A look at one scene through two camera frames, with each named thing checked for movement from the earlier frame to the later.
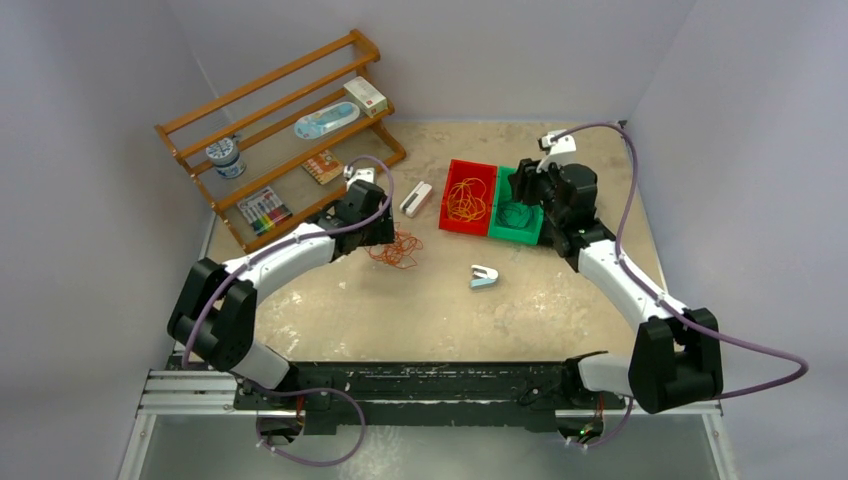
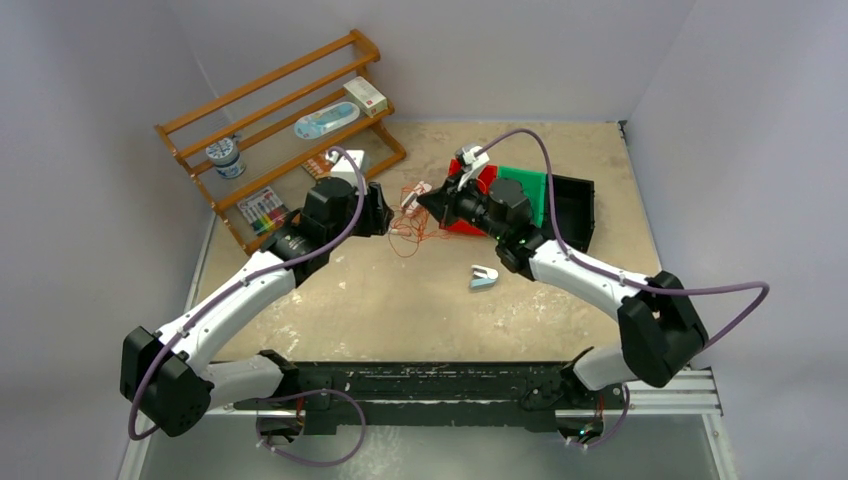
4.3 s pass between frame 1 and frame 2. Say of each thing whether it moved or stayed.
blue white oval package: stayed
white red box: stayed
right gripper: moved
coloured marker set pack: stayed
